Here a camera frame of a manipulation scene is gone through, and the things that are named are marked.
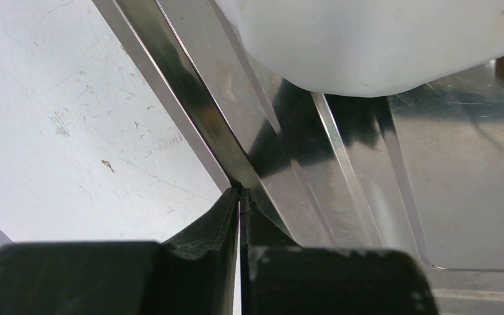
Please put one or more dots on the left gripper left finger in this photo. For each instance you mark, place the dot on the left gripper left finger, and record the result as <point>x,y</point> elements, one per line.
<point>190,273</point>

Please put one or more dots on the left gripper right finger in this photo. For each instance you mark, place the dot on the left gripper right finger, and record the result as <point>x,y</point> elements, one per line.
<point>278,276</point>

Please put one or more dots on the stainless steel tray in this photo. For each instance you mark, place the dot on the stainless steel tray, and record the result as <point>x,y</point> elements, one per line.
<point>420,171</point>

